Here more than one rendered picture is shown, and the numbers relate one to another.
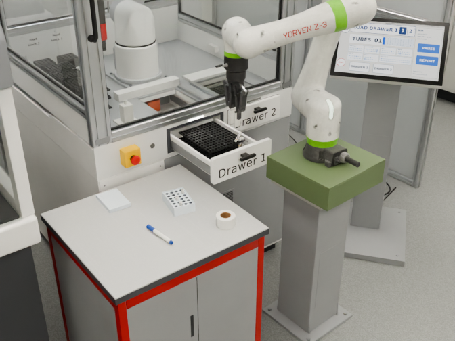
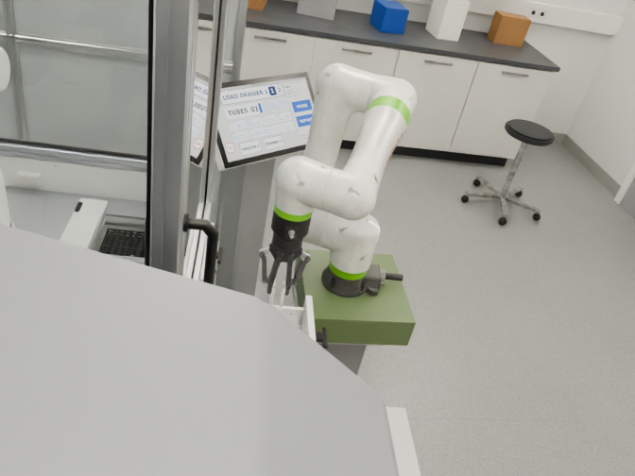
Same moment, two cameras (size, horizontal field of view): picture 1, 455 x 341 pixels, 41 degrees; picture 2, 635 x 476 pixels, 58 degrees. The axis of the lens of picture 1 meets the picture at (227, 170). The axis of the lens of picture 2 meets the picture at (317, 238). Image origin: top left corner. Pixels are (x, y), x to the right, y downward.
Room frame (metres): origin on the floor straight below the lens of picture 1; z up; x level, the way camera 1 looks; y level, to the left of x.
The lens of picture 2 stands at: (1.63, 0.98, 2.00)
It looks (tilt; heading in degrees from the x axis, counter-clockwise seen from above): 34 degrees down; 296
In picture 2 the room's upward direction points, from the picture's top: 12 degrees clockwise
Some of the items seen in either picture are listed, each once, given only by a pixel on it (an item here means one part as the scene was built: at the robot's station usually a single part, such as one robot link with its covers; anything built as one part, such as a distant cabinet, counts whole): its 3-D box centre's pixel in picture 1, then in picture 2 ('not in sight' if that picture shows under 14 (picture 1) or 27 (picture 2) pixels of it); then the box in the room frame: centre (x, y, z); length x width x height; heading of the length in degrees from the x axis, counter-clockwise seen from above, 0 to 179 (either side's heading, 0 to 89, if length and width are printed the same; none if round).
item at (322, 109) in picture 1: (321, 118); (350, 242); (2.18, -0.37, 1.02); 0.16 x 0.13 x 0.19; 17
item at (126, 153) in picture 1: (131, 156); not in sight; (2.12, 0.38, 0.88); 0.07 x 0.05 x 0.07; 127
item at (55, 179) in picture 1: (154, 178); not in sight; (2.75, 0.38, 0.40); 1.03 x 0.95 x 0.80; 127
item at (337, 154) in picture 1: (331, 153); (363, 276); (2.13, -0.41, 0.89); 0.26 x 0.15 x 0.06; 36
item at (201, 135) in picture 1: (211, 142); not in sight; (2.26, 0.07, 0.87); 0.22 x 0.18 x 0.06; 37
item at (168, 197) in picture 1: (178, 201); not in sight; (1.95, 0.18, 0.78); 0.12 x 0.08 x 0.04; 26
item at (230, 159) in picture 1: (241, 160); (308, 345); (2.10, -0.06, 0.87); 0.29 x 0.02 x 0.11; 127
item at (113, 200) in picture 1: (113, 200); not in sight; (1.97, 0.44, 0.77); 0.13 x 0.09 x 0.02; 34
